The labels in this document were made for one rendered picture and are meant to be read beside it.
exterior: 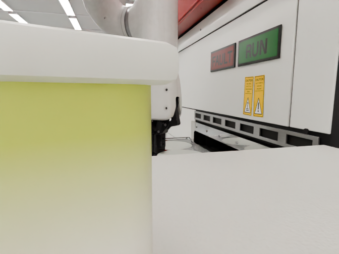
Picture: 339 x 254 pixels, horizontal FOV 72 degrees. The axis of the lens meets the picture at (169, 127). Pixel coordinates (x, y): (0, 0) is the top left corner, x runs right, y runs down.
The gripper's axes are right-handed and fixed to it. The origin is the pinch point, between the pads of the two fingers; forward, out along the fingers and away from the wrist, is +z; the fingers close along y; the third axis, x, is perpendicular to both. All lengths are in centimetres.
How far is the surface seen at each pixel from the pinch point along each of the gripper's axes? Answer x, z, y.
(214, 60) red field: 14.5, -18.2, 5.9
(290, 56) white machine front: -1.4, -15.5, 24.7
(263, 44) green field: 2.2, -18.3, 20.0
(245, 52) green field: 5.5, -17.8, 16.3
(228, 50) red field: 9.9, -19.3, 11.3
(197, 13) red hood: 16.8, -30.4, 0.0
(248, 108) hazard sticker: 4.7, -7.7, 17.5
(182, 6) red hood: 18.0, -33.5, -5.2
